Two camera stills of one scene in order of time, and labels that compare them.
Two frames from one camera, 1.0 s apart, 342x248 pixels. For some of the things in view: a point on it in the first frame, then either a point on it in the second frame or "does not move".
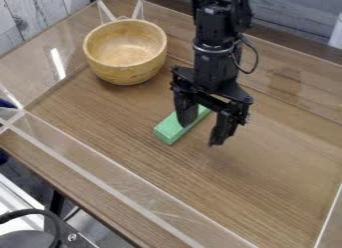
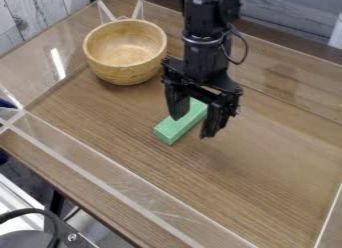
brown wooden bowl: [126, 51] does not move
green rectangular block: [169, 130] does not move
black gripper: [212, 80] to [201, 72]
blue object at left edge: [6, 103] does not move
